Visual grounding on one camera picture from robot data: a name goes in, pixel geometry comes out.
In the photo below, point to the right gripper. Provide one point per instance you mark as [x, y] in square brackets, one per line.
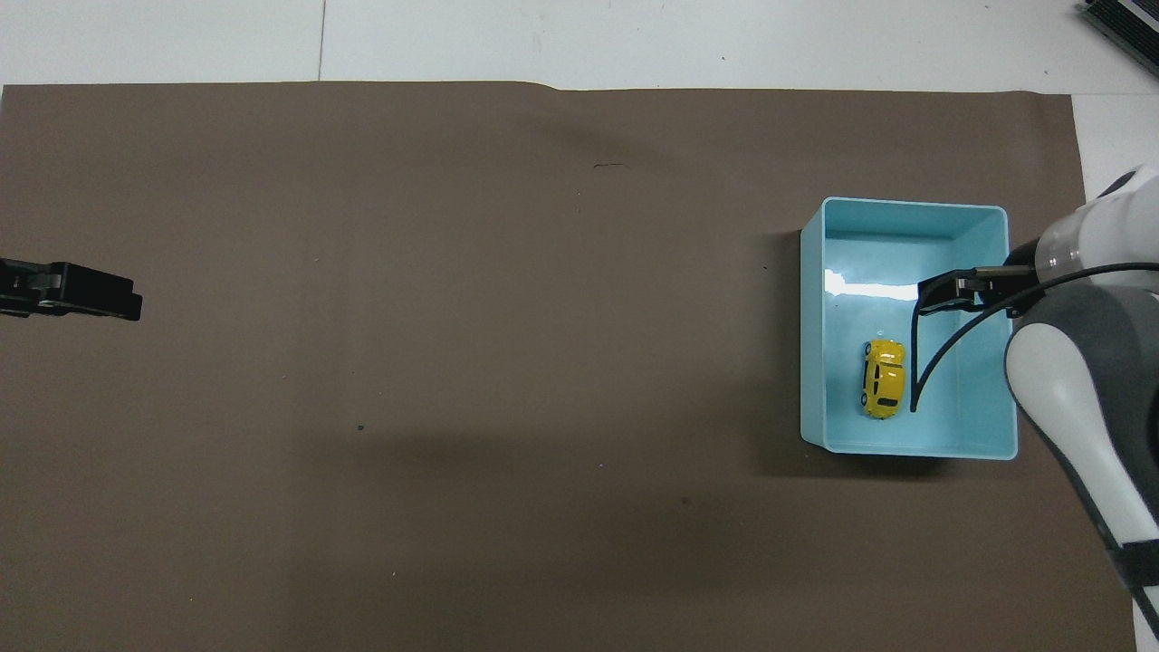
[1016, 263]

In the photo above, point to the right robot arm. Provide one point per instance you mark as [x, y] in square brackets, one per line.
[1077, 398]

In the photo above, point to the yellow toy beetle car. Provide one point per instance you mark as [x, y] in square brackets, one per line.
[885, 378]

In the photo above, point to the light blue plastic bin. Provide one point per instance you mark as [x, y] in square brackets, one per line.
[960, 426]

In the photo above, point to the black stand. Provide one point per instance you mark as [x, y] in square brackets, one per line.
[1123, 20]

